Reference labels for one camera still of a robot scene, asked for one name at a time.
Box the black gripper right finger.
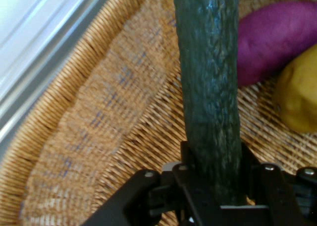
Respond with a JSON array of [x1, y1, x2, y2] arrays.
[[239, 142, 317, 226]]

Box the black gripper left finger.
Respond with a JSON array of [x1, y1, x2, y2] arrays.
[[81, 141, 221, 226]]

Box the long dark green cucumber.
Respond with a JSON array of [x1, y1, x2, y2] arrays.
[[173, 0, 245, 207]]

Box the woven wicker basket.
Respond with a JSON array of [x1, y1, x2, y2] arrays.
[[0, 0, 317, 226]]

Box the yellow potato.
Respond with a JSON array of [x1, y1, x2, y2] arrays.
[[272, 44, 317, 134]]

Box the purple sweet potato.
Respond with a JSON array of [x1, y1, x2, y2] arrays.
[[236, 0, 317, 88]]

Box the aluminium window rail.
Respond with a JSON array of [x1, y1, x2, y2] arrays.
[[0, 0, 117, 150]]

